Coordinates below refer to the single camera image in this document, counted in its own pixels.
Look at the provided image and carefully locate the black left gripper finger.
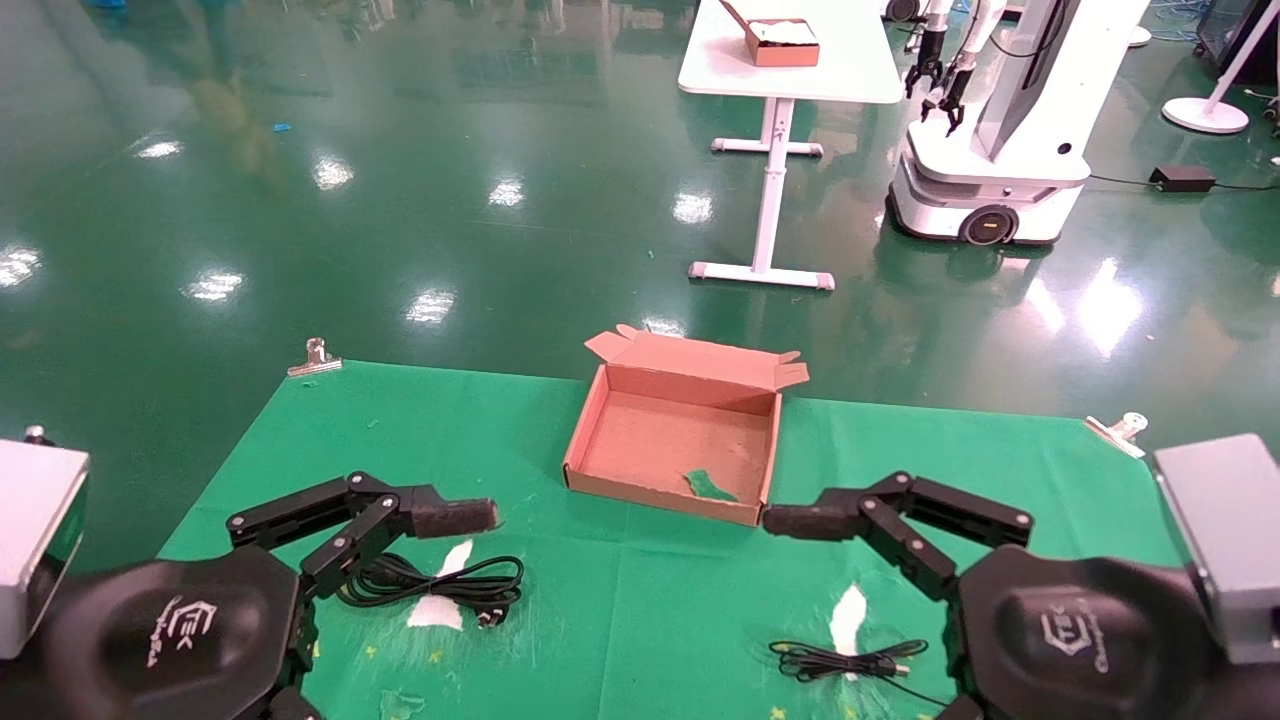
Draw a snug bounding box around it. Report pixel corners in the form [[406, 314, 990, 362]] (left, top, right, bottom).
[[226, 472, 499, 601], [262, 686, 323, 720]]

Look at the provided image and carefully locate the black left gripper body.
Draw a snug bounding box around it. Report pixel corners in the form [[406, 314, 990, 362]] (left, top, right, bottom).
[[40, 545, 321, 720]]

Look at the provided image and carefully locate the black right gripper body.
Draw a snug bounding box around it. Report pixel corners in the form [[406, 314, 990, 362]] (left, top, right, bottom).
[[955, 556, 1280, 720]]

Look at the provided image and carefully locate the thick black power cable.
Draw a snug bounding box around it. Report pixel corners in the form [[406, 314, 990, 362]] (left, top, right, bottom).
[[338, 552, 526, 631]]

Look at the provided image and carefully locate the thin black usb cable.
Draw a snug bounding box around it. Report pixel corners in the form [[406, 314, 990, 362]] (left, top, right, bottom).
[[769, 640, 951, 707]]

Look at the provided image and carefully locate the open brown cardboard box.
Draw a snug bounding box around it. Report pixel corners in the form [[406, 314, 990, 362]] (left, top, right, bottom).
[[563, 324, 811, 527]]

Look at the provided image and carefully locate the small brown cardboard box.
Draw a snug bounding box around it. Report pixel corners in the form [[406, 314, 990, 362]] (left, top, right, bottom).
[[720, 0, 821, 68]]

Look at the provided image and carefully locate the green table cloth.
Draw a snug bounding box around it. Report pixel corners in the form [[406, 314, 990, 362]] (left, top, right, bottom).
[[158, 360, 1193, 720]]

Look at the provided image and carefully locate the silver metal binder clip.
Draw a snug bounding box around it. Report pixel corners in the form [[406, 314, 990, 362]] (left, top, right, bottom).
[[288, 338, 343, 378], [1085, 412, 1149, 459]]

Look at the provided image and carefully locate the white wheeled background robot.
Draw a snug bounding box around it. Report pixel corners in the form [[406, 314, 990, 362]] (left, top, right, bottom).
[[887, 0, 1153, 247]]

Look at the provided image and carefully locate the black power adapter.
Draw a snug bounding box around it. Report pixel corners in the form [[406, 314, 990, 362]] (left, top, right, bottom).
[[1149, 165, 1217, 195]]

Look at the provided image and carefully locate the white round floor stand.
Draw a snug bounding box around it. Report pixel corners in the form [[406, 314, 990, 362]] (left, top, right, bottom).
[[1162, 0, 1280, 136]]

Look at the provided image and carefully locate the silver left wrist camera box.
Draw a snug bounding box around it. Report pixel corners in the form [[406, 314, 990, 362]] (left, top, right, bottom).
[[0, 425, 91, 661]]

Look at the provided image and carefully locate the white pedestal table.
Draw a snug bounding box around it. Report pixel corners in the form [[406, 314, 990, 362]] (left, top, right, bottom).
[[678, 0, 906, 292]]

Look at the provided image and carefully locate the black floor cable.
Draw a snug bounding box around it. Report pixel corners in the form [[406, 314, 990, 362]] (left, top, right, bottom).
[[1088, 174, 1280, 193]]

